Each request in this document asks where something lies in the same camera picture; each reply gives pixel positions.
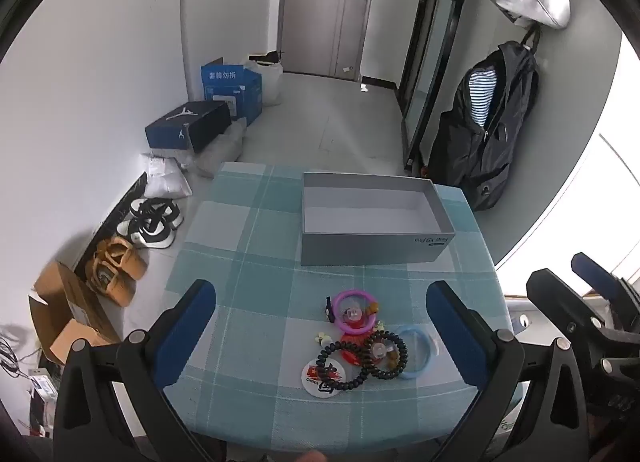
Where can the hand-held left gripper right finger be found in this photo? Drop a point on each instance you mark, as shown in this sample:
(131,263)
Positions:
(447,322)

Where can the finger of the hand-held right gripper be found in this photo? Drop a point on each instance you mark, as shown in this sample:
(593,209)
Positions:
(587,267)
(560,299)

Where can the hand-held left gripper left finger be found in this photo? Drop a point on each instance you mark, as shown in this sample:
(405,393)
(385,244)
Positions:
(192,314)

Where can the red round charm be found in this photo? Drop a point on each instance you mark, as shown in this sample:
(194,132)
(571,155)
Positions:
(352,327)

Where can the red figure charm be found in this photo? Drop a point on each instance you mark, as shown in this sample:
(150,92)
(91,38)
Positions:
(350,348)

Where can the grey cardboard box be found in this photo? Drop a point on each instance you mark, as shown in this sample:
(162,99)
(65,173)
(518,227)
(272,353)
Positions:
(370,248)

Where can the small white charm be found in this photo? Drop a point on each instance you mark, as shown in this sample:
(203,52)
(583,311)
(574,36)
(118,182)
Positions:
(322,339)

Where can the round white badge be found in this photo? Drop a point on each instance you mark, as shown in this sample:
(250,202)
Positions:
(314,377)

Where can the small white fixture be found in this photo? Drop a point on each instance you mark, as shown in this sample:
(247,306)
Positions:
(522,321)

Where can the black and white sneaker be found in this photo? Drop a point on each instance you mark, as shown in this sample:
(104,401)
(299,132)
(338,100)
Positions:
(157,209)
(150,234)

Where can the tan shoe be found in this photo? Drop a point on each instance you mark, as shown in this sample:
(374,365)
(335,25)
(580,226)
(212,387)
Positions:
(122,254)
(107,282)

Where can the open brown cardboard box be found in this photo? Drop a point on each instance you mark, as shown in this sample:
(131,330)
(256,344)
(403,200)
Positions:
(65,302)

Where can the black board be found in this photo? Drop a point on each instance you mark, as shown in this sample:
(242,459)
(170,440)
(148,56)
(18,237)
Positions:
(120,207)

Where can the white parcel bag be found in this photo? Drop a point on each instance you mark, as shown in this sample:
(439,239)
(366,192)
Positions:
(165,179)

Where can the black backpack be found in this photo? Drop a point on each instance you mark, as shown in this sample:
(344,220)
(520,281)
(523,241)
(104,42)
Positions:
(480,156)

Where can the clear plastic package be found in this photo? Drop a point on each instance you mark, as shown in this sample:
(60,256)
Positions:
(220,151)

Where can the white power strip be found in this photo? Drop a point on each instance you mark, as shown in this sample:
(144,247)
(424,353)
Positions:
(41,386)

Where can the dark blue shoe box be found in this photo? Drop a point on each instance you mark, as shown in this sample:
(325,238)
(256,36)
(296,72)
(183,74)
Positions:
(175,134)

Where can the blue white striped shirt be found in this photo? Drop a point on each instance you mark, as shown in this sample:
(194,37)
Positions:
(481,96)

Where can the blue cardboard box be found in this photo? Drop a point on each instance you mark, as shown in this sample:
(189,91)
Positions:
(225,84)

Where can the white plastic bag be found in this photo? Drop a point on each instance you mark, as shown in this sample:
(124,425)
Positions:
(270,81)

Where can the glass sliding door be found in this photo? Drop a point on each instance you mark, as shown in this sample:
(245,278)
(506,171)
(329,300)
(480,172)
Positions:
(425,41)

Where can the black coat stand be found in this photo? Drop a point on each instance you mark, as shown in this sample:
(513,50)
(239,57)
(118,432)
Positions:
(458,6)

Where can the grey door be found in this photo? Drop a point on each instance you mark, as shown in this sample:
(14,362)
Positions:
(320,6)

